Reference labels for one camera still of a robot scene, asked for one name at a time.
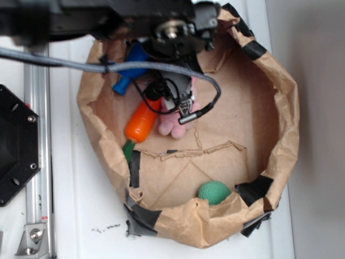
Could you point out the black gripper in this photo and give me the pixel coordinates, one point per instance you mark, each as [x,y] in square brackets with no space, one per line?
[178,41]

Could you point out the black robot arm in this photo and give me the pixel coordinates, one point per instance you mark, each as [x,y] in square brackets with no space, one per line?
[33,24]

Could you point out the pink plush bunny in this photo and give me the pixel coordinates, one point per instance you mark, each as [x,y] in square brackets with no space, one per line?
[169,124]

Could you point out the orange toy carrot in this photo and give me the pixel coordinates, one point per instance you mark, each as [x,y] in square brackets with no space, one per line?
[140,125]

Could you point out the brown paper bag bin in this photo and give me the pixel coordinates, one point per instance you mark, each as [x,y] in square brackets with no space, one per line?
[249,142]

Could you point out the green golf ball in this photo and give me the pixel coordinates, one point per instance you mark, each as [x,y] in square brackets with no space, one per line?
[214,191]

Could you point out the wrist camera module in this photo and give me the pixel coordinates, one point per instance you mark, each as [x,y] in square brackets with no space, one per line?
[175,89]

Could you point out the aluminium extrusion rail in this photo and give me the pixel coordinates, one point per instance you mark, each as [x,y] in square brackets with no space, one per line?
[39,190]

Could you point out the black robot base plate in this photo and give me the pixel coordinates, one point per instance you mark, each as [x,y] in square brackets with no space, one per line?
[19,145]

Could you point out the metal corner bracket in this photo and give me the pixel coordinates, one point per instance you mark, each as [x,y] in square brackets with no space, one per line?
[34,242]

